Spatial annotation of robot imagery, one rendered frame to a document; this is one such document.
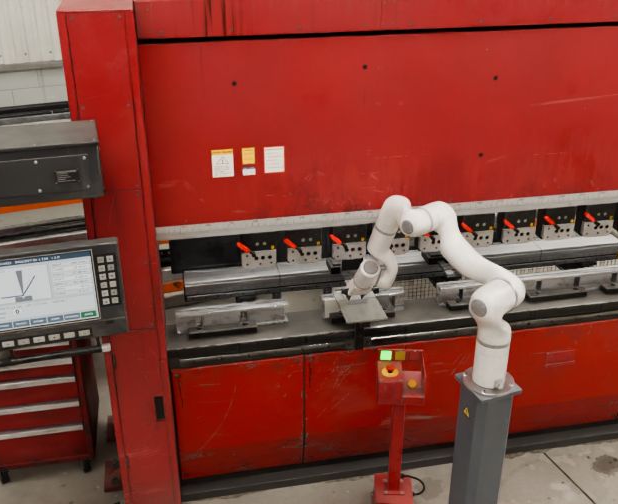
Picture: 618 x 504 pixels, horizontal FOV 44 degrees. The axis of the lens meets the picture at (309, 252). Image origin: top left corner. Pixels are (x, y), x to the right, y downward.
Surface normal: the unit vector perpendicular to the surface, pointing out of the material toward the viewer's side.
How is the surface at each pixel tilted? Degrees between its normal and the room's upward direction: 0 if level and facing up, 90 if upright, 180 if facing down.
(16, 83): 90
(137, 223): 90
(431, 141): 90
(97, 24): 90
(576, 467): 0
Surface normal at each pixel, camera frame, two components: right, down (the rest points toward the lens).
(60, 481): 0.00, -0.90
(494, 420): 0.38, 0.41
